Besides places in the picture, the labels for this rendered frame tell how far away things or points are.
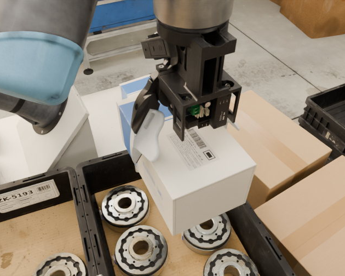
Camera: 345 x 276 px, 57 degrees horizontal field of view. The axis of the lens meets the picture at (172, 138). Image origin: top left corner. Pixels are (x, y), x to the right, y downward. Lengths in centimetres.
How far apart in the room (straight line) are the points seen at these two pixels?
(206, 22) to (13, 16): 15
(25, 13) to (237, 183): 31
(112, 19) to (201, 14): 227
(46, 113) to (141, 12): 184
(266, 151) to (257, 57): 210
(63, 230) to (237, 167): 45
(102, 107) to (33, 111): 38
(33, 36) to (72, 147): 61
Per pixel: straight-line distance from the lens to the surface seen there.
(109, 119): 114
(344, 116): 164
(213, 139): 44
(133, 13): 259
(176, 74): 35
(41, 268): 68
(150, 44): 40
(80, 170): 69
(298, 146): 87
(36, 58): 25
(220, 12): 30
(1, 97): 85
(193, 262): 68
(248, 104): 95
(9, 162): 110
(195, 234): 67
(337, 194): 80
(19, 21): 25
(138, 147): 41
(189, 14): 29
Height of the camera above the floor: 145
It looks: 46 degrees down
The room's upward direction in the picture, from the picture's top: straight up
